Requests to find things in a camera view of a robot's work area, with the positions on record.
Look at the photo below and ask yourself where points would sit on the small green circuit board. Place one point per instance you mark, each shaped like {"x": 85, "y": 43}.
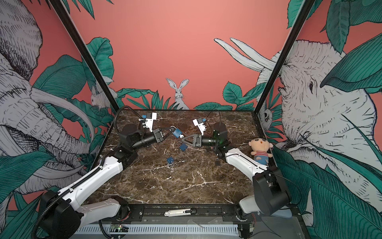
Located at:
{"x": 119, "y": 229}

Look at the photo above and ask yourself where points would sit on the black frame post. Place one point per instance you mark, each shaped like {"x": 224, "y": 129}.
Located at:
{"x": 70, "y": 27}
{"x": 297, "y": 26}

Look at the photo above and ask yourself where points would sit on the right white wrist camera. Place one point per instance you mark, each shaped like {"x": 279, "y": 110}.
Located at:
{"x": 200, "y": 123}

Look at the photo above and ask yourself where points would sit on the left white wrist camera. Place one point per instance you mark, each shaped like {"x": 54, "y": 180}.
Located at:
{"x": 147, "y": 120}

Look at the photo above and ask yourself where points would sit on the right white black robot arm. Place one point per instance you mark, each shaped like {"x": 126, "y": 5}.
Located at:
{"x": 271, "y": 194}

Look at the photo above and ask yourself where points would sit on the white perforated strip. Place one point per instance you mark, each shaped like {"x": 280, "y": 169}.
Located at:
{"x": 182, "y": 229}

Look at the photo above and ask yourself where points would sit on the plush doll striped shirt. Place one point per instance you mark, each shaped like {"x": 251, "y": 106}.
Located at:
{"x": 260, "y": 150}

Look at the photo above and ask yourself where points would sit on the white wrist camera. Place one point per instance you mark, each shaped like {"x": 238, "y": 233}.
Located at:
{"x": 200, "y": 123}
{"x": 147, "y": 120}

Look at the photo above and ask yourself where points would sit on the white utility knife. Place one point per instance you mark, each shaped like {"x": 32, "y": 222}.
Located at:
{"x": 180, "y": 212}

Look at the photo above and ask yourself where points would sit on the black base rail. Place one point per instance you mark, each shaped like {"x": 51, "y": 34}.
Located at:
{"x": 226, "y": 212}

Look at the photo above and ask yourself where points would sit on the right black frame post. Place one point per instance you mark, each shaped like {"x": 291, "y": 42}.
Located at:
{"x": 297, "y": 26}

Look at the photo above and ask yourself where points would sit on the grey oval pad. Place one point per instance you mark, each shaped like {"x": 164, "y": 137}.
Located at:
{"x": 283, "y": 213}

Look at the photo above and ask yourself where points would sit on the left black frame post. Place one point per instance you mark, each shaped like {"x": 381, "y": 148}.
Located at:
{"x": 70, "y": 27}

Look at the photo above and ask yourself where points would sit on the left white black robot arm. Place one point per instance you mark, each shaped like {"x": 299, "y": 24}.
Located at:
{"x": 62, "y": 213}

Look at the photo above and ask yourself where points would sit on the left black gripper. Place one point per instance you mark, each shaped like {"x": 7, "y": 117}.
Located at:
{"x": 158, "y": 136}

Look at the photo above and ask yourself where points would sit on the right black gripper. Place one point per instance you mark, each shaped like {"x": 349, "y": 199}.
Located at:
{"x": 199, "y": 142}

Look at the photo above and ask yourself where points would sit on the blue padlock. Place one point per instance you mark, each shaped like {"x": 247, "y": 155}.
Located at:
{"x": 183, "y": 147}
{"x": 176, "y": 132}
{"x": 170, "y": 160}

